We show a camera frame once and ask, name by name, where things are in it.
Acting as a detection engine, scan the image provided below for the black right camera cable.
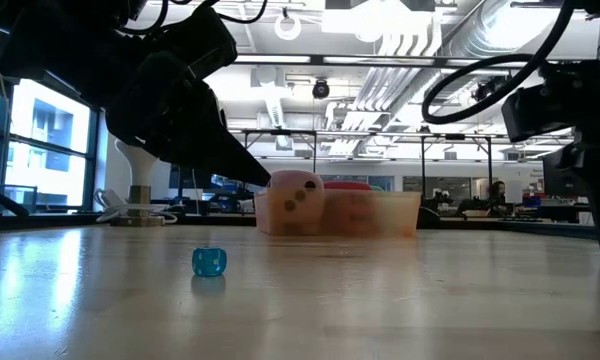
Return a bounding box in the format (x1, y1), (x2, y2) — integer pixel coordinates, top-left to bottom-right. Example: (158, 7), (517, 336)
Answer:
(421, 0), (576, 126)

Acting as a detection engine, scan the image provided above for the small teal translucent die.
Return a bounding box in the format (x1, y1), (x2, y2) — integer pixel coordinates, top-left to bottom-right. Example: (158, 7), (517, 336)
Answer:
(191, 246), (228, 278)

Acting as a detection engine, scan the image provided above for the black overhead light bar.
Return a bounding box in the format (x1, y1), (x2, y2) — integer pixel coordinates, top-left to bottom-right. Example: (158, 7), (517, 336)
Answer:
(229, 52), (549, 70)

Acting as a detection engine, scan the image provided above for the white coiled cable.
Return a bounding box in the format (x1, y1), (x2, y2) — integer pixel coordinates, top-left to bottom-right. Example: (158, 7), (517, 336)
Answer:
(93, 188), (179, 225)

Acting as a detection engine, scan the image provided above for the white mushroom-shaped lamp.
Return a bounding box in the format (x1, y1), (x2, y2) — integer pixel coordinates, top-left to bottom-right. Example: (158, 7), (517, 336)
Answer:
(114, 138), (169, 227)

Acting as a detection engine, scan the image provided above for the black workstation frame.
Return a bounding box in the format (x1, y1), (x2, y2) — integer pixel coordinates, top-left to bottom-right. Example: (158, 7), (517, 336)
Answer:
(402, 131), (494, 211)
(239, 127), (319, 189)

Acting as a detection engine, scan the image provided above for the window with dark frame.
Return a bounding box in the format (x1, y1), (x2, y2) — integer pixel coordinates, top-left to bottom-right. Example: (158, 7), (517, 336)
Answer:
(0, 77), (101, 214)

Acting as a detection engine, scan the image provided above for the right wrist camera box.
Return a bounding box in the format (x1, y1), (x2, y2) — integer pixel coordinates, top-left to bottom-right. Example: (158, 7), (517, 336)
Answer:
(501, 82), (581, 145)

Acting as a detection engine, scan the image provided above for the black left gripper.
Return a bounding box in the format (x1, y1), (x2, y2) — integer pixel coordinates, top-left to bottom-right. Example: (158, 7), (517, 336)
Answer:
(104, 54), (271, 187)

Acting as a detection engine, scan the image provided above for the white hanging ring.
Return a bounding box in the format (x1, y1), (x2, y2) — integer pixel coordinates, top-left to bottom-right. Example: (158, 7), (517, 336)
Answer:
(273, 13), (303, 42)

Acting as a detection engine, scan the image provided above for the black office chair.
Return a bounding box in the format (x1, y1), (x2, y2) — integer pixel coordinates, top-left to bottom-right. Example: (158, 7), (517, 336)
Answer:
(418, 205), (442, 229)

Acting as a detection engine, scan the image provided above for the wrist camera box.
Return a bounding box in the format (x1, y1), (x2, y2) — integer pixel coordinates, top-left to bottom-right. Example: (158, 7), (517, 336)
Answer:
(168, 5), (239, 79)
(501, 82), (581, 145)

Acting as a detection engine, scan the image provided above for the large pink foam die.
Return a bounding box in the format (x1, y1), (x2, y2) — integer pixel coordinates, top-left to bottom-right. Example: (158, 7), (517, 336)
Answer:
(267, 169), (326, 236)

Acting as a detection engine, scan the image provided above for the orange translucent plastic bin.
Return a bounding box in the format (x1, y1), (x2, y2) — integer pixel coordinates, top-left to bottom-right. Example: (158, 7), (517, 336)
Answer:
(253, 188), (422, 238)

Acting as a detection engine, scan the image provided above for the person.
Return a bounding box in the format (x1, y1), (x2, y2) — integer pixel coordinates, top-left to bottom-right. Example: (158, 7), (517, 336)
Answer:
(484, 179), (511, 214)

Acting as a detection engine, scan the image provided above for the black ceiling camera rig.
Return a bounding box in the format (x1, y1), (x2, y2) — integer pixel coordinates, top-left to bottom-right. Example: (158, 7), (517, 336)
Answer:
(472, 73), (515, 104)

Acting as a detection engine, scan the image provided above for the large red foam die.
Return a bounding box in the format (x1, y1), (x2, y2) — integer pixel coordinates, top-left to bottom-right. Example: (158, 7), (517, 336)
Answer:
(322, 180), (374, 236)

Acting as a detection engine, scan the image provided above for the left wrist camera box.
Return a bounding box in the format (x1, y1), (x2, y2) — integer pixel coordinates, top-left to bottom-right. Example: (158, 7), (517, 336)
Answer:
(168, 5), (239, 79)

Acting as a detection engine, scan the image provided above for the black computer monitor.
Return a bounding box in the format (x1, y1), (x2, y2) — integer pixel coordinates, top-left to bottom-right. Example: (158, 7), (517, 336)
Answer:
(542, 154), (579, 199)
(168, 167), (215, 190)

